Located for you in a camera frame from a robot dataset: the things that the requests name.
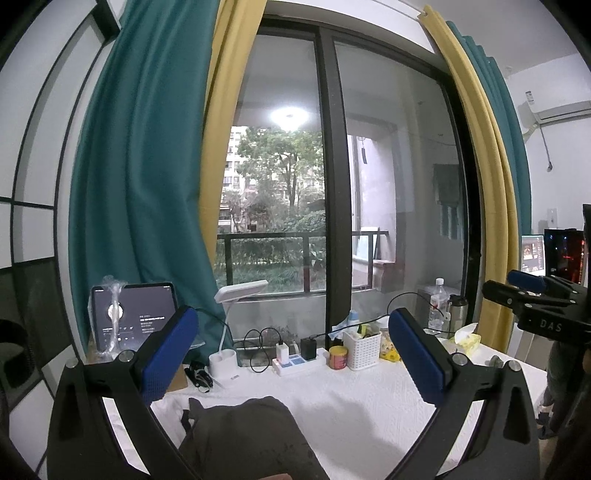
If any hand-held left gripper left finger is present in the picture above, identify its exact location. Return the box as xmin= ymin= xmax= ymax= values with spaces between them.
xmin=46 ymin=305 xmax=204 ymax=480

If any tablet in plastic bag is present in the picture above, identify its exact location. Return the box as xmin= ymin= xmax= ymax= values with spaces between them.
xmin=90 ymin=277 xmax=178 ymax=356

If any teal curtain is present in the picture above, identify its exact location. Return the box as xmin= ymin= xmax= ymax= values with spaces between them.
xmin=445 ymin=21 xmax=533 ymax=236
xmin=68 ymin=0 xmax=234 ymax=352

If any clear water bottle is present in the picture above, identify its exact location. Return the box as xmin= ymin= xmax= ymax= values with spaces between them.
xmin=428 ymin=278 xmax=448 ymax=335

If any white power strip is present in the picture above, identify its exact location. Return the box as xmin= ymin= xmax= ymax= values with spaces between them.
xmin=272 ymin=355 xmax=329 ymax=377

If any olive green shirt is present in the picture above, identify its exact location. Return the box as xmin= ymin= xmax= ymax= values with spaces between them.
xmin=178 ymin=396 xmax=331 ymax=480

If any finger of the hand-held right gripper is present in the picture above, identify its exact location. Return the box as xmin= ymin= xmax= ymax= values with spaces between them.
xmin=482 ymin=279 xmax=578 ymax=312
xmin=507 ymin=270 xmax=578 ymax=295

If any light blue face mask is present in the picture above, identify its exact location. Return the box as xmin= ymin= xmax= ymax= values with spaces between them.
xmin=329 ymin=320 xmax=354 ymax=343

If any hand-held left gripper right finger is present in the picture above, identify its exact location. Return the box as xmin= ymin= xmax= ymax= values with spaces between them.
xmin=385 ymin=308 xmax=541 ymax=480

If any yellow tissue pack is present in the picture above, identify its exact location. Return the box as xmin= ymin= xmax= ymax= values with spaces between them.
xmin=448 ymin=322 xmax=482 ymax=355

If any black charging cable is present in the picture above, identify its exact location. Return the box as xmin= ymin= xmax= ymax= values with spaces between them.
xmin=242 ymin=327 xmax=280 ymax=374

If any clear snack jar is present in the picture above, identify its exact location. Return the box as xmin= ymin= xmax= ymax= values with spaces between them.
xmin=379 ymin=325 xmax=398 ymax=356

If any cardboard box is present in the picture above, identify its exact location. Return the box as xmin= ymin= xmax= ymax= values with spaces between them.
xmin=85 ymin=342 xmax=190 ymax=393

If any black clip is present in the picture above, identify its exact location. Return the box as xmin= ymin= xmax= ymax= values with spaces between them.
xmin=184 ymin=362 xmax=215 ymax=393

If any yellow curtain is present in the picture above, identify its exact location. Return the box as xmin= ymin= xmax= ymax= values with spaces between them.
xmin=198 ymin=0 xmax=269 ymax=324
xmin=422 ymin=4 xmax=520 ymax=356

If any steel thermos cup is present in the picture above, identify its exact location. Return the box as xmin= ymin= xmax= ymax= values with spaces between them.
xmin=447 ymin=295 xmax=468 ymax=333

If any white air conditioner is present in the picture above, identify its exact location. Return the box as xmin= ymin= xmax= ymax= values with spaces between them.
xmin=517 ymin=97 xmax=591 ymax=137

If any long black cable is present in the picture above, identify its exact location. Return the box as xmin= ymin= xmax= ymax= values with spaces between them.
xmin=323 ymin=292 xmax=458 ymax=340

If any black computer tower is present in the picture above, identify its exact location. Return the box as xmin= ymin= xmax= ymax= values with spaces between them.
xmin=544 ymin=227 xmax=591 ymax=282

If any white plastic basket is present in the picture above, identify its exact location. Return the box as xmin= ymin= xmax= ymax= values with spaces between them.
xmin=342 ymin=330 xmax=383 ymax=371

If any white desk lamp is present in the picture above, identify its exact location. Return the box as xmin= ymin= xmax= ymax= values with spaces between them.
xmin=209 ymin=279 xmax=269 ymax=381

